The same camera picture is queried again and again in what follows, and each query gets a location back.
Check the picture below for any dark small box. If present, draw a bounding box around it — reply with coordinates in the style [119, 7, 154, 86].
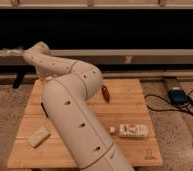
[40, 102, 48, 118]

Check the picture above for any black cable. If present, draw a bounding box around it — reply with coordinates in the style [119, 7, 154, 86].
[144, 78, 193, 168]

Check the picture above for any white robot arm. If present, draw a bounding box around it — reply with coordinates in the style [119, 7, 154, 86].
[23, 42, 135, 171]

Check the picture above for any blue power adapter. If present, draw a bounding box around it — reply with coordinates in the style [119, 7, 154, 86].
[168, 90, 188, 105]

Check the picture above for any wooden table board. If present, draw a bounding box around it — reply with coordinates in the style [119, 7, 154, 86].
[7, 79, 163, 171]

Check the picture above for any white remote-like box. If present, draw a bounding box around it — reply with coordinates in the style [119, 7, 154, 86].
[119, 124, 148, 138]

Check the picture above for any small white cube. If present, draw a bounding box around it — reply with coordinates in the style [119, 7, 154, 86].
[109, 126, 116, 135]

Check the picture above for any red-brown oval object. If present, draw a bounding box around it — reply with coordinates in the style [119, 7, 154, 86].
[101, 85, 110, 103]

